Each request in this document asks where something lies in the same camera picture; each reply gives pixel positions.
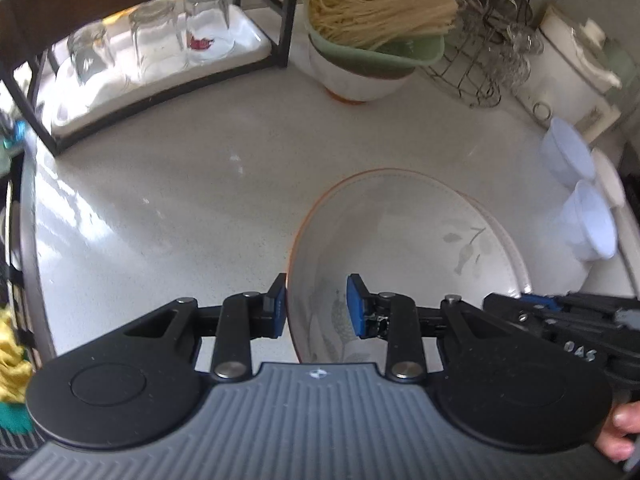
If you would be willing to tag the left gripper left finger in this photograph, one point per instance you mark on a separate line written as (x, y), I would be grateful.
(244, 317)

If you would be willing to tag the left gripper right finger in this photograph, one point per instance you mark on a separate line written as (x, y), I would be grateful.
(393, 318)

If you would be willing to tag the deep leaf pattern plate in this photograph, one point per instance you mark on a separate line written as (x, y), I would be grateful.
(402, 231)

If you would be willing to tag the small leaf pattern plate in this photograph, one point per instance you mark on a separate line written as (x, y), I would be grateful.
(518, 264)

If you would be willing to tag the bluish plastic bowl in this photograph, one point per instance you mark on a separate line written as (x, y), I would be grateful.
(566, 154)
(586, 224)

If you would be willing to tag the white plastic bowl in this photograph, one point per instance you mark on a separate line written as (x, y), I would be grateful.
(608, 179)

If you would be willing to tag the person's right hand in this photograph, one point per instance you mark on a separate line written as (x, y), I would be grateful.
(614, 440)

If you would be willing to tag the yellow cloth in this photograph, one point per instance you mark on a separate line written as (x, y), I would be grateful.
(15, 370)

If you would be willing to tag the white bowl under basket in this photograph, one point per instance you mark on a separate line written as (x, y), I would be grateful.
(350, 87)

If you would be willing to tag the black knife rack shelf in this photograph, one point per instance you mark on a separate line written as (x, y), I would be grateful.
(34, 36)

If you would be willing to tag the white electric cooking pot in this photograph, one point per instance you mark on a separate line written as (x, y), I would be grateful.
(569, 79)

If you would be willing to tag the white drip tray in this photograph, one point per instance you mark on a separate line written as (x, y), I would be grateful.
(104, 75)

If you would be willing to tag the green noodle basket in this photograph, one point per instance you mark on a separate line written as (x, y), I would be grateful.
(391, 59)

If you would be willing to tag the dry noodles bundle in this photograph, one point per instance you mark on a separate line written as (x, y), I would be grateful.
(368, 24)

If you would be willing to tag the wire glass holder rack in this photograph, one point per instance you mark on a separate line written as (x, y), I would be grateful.
(468, 69)

